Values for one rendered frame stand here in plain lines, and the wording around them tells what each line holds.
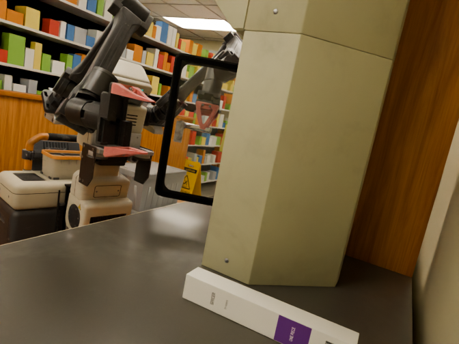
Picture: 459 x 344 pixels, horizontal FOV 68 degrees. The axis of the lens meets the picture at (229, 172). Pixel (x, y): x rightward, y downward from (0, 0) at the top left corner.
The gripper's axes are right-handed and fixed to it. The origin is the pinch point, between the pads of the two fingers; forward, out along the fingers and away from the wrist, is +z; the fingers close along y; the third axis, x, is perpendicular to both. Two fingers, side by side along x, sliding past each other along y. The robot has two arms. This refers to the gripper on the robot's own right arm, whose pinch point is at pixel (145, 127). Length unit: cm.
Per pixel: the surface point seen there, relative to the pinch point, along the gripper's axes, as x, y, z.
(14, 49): 109, 23, -234
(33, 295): -19.6, -26.2, 0.7
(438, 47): 46, 30, 44
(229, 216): 9.0, -14.3, 16.2
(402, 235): 46, -16, 47
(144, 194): 167, -72, -138
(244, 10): 8.9, 24.3, 11.2
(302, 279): 17.2, -24.6, 31.2
